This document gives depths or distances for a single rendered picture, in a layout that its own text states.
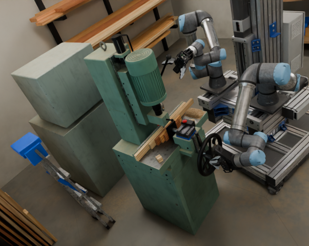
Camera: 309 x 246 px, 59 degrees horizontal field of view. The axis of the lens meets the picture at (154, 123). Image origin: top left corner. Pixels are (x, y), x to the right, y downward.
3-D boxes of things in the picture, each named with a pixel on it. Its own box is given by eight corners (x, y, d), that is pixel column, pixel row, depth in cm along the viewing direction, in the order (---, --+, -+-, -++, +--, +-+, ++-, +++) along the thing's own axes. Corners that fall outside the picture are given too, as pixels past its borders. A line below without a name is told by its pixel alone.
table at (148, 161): (173, 181, 163) (171, 174, 159) (137, 166, 182) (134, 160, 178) (220, 119, 194) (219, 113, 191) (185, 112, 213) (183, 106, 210)
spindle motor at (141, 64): (155, 109, 164) (139, 63, 146) (135, 104, 175) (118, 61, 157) (172, 92, 173) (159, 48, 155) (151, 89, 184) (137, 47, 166)
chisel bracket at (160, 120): (165, 128, 181) (161, 118, 176) (149, 124, 190) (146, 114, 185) (171, 121, 185) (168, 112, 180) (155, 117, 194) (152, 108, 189)
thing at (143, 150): (138, 161, 176) (135, 156, 173) (135, 160, 177) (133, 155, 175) (187, 107, 207) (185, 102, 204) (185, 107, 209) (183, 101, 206)
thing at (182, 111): (152, 149, 182) (150, 145, 179) (150, 148, 183) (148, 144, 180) (194, 102, 210) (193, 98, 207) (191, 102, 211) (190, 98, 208)
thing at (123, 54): (125, 65, 163) (114, 39, 153) (116, 64, 168) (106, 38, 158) (133, 59, 167) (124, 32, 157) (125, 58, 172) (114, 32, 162)
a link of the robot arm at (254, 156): (269, 154, 137) (264, 168, 133) (251, 156, 146) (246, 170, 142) (259, 145, 135) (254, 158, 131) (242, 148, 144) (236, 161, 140)
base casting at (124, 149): (173, 180, 180) (169, 171, 175) (115, 156, 216) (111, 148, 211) (206, 137, 203) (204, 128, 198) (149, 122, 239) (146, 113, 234)
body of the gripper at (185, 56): (176, 54, 166) (186, 45, 172) (172, 63, 173) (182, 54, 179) (186, 62, 165) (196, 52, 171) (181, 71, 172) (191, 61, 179)
